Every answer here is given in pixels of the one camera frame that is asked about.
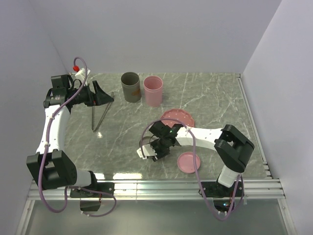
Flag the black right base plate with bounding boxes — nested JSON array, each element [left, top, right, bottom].
[[201, 179, 244, 198]]

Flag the aluminium mounting rail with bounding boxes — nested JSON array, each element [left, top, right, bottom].
[[26, 179, 286, 202]]

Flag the grey lunch box cup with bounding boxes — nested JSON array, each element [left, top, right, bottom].
[[121, 72, 141, 103]]

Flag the pink lunch box cup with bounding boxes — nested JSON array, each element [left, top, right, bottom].
[[143, 75, 163, 107]]

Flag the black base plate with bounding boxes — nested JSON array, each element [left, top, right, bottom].
[[201, 179, 244, 198], [69, 182, 115, 198]]

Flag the grey round lid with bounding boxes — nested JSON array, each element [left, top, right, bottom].
[[139, 136, 156, 146]]

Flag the pink dotted plate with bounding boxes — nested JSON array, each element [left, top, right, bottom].
[[161, 109, 195, 128]]

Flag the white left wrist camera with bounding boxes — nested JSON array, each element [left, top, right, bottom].
[[73, 66, 90, 82]]

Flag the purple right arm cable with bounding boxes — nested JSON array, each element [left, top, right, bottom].
[[140, 118, 245, 221]]

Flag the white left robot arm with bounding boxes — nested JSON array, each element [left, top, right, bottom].
[[26, 74, 114, 197]]

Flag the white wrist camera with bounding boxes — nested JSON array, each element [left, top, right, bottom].
[[73, 66, 90, 82], [136, 144, 157, 160]]

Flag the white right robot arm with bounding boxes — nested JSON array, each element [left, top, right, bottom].
[[137, 120, 255, 196]]

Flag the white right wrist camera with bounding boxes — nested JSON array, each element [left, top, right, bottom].
[[136, 144, 157, 160]]

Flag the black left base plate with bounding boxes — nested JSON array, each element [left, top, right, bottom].
[[69, 182, 115, 198]]

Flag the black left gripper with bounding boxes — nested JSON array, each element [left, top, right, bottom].
[[67, 80, 114, 106]]

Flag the metal tongs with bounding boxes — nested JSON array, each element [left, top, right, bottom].
[[91, 102, 112, 133]]

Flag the pink round lid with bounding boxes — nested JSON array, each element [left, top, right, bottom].
[[177, 152, 195, 174]]

